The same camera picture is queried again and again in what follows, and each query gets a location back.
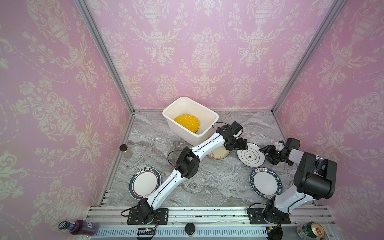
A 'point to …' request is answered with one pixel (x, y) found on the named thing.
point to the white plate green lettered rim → (265, 182)
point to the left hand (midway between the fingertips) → (243, 149)
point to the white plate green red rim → (143, 181)
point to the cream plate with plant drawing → (220, 153)
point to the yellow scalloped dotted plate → (189, 122)
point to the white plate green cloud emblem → (252, 157)
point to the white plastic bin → (185, 105)
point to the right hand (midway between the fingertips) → (263, 151)
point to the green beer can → (310, 230)
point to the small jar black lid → (126, 152)
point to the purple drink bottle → (79, 227)
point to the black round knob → (190, 228)
